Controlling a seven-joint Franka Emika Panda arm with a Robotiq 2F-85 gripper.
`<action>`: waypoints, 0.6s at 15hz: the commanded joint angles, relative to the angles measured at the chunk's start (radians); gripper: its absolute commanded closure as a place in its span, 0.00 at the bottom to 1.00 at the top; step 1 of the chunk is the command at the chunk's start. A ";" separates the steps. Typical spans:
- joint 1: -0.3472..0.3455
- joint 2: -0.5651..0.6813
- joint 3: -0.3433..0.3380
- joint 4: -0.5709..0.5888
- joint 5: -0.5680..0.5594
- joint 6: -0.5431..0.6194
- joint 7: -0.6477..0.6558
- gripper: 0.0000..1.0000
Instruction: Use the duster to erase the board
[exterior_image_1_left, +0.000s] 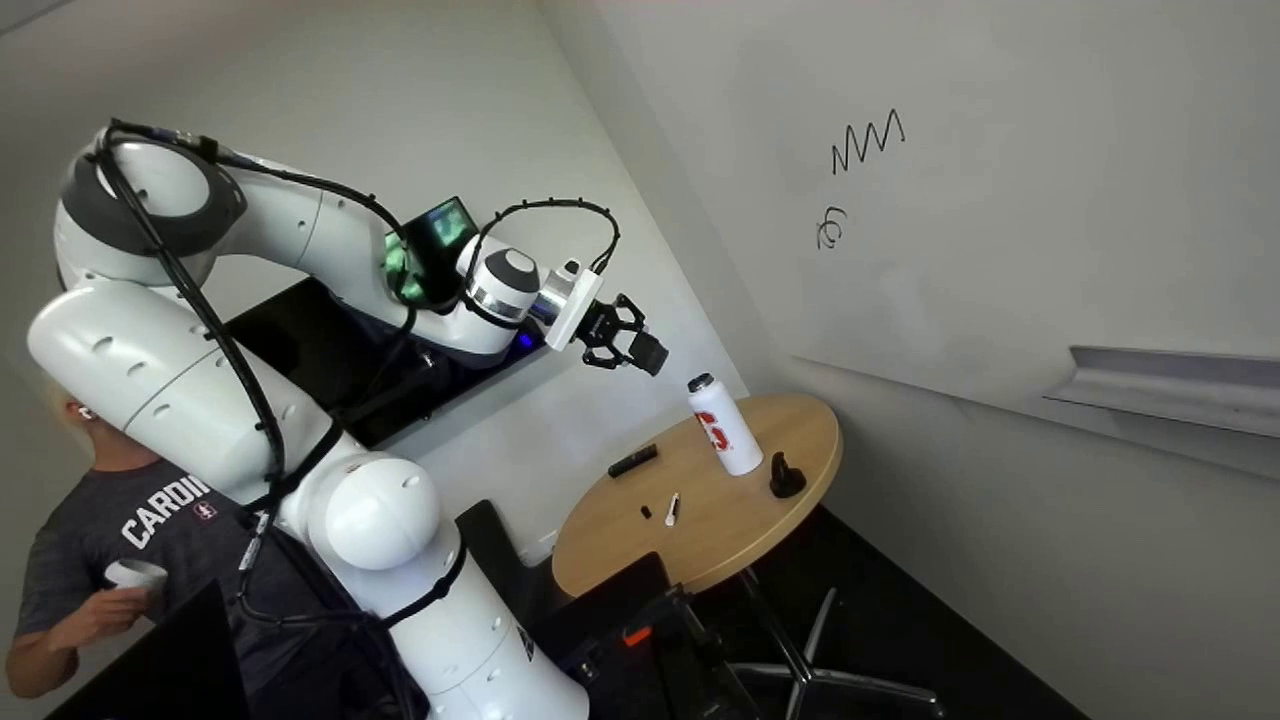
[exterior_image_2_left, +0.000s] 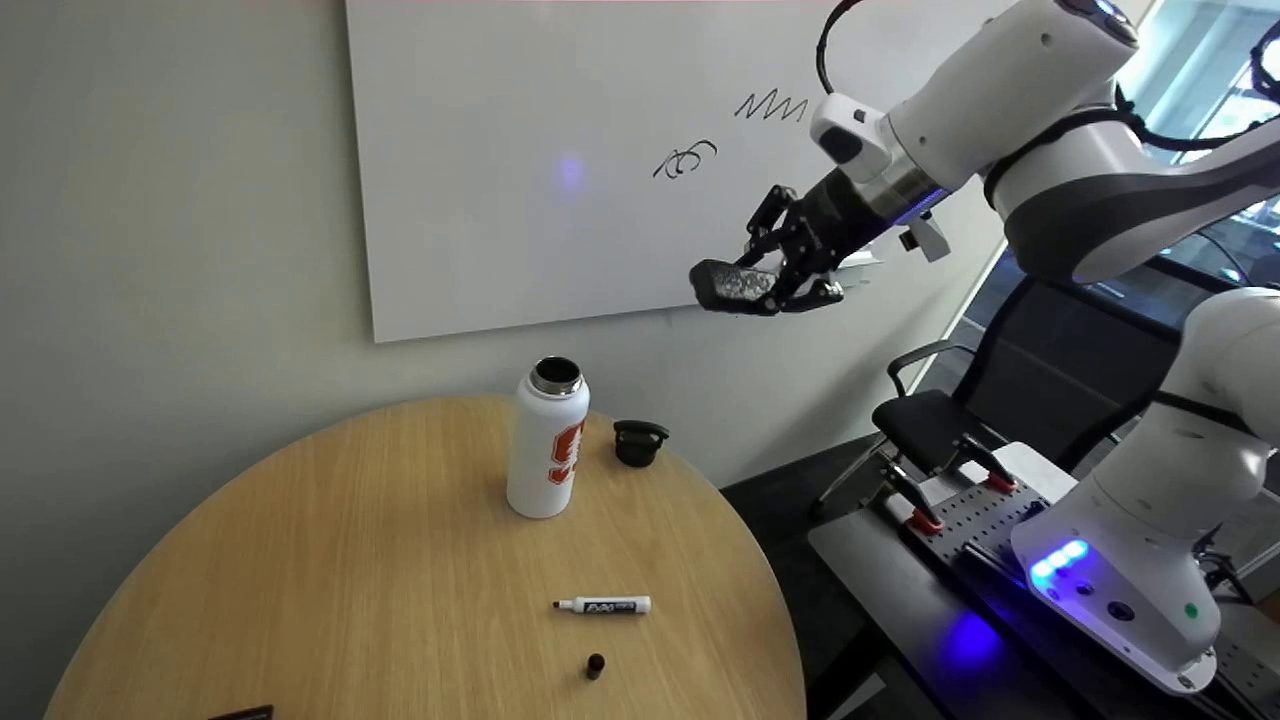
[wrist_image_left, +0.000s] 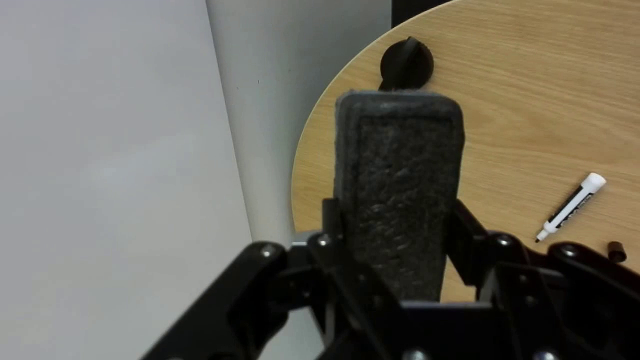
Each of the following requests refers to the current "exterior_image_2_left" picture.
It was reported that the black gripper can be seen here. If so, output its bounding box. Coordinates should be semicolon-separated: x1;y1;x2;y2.
732;165;913;318

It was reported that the black board duster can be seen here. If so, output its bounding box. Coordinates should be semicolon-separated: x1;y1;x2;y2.
685;253;813;318

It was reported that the white board marker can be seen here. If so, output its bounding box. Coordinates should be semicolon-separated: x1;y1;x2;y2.
548;592;661;625

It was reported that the black bottle lid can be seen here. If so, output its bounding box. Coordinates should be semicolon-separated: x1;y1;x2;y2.
609;414;672;472

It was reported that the red clamp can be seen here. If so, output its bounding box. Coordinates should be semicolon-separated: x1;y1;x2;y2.
949;444;1019;498
877;477;949;543

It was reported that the black office chair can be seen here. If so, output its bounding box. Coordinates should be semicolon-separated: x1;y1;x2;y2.
869;270;1211;514

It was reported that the white water bottle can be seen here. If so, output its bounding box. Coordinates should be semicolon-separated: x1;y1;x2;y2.
499;353;594;524

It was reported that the white perforated mounting plate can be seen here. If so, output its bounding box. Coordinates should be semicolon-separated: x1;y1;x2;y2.
917;437;1089;572

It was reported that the black robot platform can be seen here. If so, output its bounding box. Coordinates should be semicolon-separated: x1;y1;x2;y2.
804;505;1280;720

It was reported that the round wooden table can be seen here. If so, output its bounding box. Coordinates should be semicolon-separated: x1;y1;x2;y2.
38;386;813;720

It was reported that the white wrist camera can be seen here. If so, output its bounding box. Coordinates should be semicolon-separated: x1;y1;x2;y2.
895;216;954;266

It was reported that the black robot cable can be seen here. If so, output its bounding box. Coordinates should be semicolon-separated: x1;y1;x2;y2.
813;0;870;101

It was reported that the white wall whiteboard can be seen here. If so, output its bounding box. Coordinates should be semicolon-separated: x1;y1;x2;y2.
339;0;1168;348

